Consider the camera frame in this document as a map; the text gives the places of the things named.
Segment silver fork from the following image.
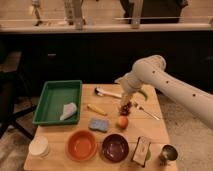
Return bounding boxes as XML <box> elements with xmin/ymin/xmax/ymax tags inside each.
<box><xmin>134</xmin><ymin>103</ymin><xmax>160</xmax><ymax>120</ymax></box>

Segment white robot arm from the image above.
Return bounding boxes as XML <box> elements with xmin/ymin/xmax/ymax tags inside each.
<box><xmin>115</xmin><ymin>55</ymin><xmax>213</xmax><ymax>130</ymax></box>

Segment blue sponge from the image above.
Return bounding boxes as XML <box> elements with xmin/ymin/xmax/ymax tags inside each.
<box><xmin>89</xmin><ymin>118</ymin><xmax>109</xmax><ymax>132</ymax></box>

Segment orange fruit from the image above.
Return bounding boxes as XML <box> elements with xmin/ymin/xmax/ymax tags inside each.
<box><xmin>117</xmin><ymin>116</ymin><xmax>129</xmax><ymax>129</ymax></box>

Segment orange bowl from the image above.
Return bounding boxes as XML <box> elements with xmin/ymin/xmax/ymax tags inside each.
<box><xmin>65</xmin><ymin>130</ymin><xmax>98</xmax><ymax>162</ymax></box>

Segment brown pine cone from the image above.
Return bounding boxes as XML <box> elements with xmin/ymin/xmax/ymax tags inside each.
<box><xmin>119</xmin><ymin>102</ymin><xmax>132</xmax><ymax>116</ymax></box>

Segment brown white box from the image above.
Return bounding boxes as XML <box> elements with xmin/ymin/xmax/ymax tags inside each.
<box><xmin>132</xmin><ymin>136</ymin><xmax>151</xmax><ymax>167</ymax></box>

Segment green pepper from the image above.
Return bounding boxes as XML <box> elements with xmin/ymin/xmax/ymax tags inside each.
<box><xmin>139</xmin><ymin>89</ymin><xmax>148</xmax><ymax>101</ymax></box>

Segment white towel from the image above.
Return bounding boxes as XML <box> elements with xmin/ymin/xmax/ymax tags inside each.
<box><xmin>60</xmin><ymin>103</ymin><xmax>77</xmax><ymax>121</ymax></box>

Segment silver metal cup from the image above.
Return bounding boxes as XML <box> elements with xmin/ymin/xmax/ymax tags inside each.
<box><xmin>159</xmin><ymin>145</ymin><xmax>178</xmax><ymax>165</ymax></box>

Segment black office chair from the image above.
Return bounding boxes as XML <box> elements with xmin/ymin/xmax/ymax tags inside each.
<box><xmin>0</xmin><ymin>49</ymin><xmax>38</xmax><ymax>140</ymax></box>

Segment purple bowl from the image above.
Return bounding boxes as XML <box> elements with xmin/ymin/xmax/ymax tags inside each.
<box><xmin>101</xmin><ymin>134</ymin><xmax>129</xmax><ymax>163</ymax></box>

